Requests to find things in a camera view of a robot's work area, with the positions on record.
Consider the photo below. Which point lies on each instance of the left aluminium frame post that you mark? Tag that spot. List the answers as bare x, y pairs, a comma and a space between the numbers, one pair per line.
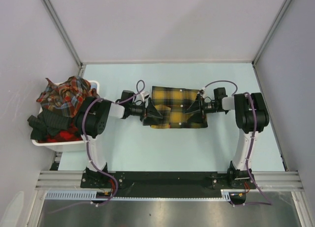
62, 32

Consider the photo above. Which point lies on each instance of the aluminium frame post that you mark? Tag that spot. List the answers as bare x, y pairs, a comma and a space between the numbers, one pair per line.
62, 32
276, 22

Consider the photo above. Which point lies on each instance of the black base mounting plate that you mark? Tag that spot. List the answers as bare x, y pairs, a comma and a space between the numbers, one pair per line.
136, 184

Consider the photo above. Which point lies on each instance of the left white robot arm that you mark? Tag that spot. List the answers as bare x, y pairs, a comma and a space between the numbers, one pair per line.
91, 120

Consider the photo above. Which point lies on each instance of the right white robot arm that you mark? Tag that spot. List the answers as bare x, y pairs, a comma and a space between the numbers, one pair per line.
251, 118

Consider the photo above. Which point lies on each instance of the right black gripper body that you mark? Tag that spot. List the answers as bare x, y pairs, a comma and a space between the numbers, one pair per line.
205, 106

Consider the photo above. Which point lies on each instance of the dark striped shirt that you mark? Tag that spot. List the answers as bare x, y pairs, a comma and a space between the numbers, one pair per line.
47, 124

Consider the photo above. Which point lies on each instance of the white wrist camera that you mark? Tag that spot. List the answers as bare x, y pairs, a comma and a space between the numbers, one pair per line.
202, 93
144, 95

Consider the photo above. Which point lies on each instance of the aluminium front rail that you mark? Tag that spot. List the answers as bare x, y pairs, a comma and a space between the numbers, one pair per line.
267, 180

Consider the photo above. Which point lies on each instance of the yellow plaid shirt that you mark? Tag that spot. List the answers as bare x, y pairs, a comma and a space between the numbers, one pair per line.
172, 103

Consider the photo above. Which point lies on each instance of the right aluminium frame post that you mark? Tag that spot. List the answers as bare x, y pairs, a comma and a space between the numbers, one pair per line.
276, 22

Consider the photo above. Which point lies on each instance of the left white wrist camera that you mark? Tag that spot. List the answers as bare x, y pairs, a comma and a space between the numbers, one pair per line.
144, 95

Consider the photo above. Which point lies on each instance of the red black plaid shirt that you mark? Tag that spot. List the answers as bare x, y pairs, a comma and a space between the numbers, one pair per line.
64, 136

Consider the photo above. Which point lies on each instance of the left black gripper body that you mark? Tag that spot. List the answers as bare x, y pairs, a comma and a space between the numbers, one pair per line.
144, 114

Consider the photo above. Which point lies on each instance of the white laundry basket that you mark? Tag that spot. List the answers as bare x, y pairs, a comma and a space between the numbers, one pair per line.
65, 146

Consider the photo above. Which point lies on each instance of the red blue plaid shirt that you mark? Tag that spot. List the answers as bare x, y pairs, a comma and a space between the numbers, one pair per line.
66, 98

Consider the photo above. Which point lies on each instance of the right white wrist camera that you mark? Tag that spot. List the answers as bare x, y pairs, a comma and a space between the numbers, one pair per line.
202, 93

